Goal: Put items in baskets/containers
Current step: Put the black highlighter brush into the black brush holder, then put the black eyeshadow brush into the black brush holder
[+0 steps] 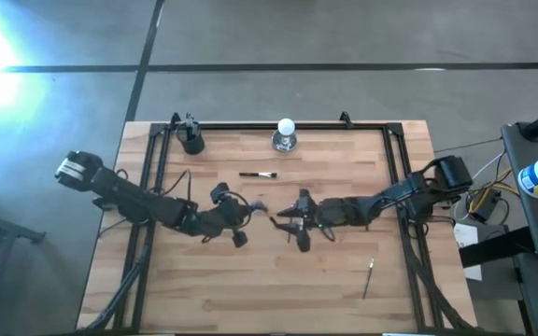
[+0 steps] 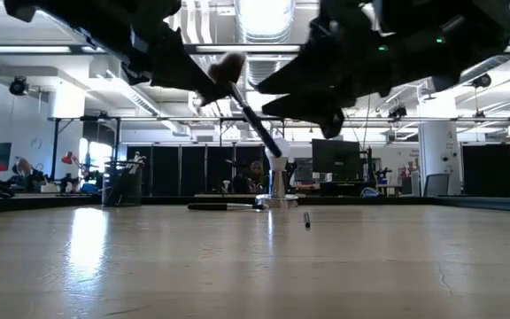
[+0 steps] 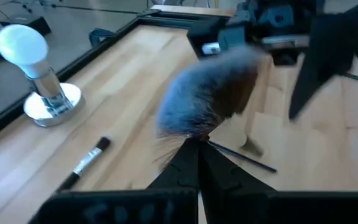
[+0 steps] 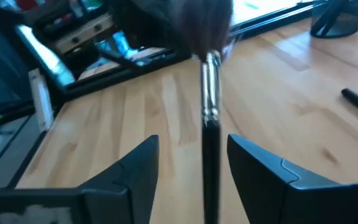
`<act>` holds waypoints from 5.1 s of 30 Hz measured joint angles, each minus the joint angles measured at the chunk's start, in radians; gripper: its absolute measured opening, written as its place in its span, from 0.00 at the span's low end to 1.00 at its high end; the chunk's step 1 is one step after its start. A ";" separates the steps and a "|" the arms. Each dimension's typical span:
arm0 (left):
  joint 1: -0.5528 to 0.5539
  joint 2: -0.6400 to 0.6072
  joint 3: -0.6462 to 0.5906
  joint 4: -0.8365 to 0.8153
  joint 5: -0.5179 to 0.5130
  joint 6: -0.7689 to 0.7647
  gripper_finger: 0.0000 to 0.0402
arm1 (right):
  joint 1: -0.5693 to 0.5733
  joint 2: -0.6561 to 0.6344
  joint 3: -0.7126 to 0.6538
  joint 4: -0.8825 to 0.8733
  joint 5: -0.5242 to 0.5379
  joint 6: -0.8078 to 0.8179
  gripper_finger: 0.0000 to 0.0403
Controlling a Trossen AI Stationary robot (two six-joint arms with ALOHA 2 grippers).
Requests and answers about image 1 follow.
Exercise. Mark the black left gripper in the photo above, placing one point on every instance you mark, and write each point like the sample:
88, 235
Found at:
229, 217

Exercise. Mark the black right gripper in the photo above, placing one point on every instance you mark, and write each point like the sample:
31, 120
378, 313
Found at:
315, 214

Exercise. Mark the thick black makeup brush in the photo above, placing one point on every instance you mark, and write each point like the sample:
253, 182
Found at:
258, 174

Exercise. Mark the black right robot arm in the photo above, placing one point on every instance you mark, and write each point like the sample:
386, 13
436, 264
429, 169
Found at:
390, 198

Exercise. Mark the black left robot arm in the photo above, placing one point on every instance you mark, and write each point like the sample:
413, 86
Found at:
124, 191

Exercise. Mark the white bulb on silver base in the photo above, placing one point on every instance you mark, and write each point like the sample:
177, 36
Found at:
285, 135

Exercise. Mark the black cylindrical cup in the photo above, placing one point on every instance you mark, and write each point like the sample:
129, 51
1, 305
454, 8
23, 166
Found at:
193, 144

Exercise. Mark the black clamp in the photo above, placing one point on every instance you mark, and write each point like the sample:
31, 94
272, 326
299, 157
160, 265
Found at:
346, 119
174, 119

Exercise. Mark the white paper sheet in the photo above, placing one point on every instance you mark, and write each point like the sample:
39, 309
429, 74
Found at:
465, 235

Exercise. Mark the small white paper piece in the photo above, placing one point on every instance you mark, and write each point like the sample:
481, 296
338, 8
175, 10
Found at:
474, 274

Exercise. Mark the black power box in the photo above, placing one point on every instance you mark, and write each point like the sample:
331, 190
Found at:
486, 208

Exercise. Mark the black flat bar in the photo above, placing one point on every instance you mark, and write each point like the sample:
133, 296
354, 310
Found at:
493, 247

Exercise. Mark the dark stand with legs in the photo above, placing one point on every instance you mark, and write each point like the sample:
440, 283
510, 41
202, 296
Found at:
3, 229

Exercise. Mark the black metal table frame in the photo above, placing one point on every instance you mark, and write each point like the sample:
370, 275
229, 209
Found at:
334, 126

